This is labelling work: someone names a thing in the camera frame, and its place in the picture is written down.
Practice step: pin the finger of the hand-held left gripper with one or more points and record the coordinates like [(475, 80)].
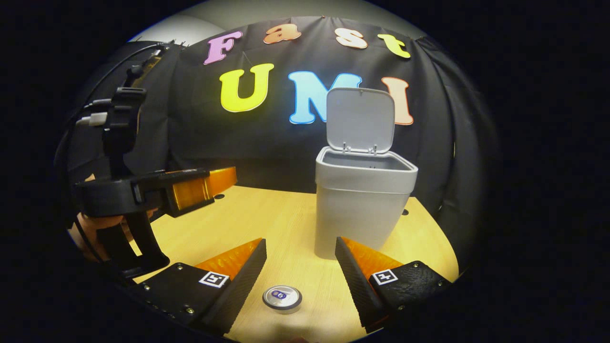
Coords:
[(190, 193)]

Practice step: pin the black backdrop cloth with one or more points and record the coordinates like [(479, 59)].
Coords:
[(267, 147)]

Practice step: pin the white desktop garbage bin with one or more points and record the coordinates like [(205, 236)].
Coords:
[(357, 205)]

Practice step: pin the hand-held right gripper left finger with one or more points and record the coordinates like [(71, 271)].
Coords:
[(243, 286)]

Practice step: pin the wooden desktop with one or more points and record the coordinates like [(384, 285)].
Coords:
[(276, 219)]

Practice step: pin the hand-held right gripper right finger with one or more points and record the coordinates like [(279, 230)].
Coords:
[(360, 290)]

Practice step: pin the silver pop can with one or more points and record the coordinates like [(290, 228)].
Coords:
[(282, 297)]

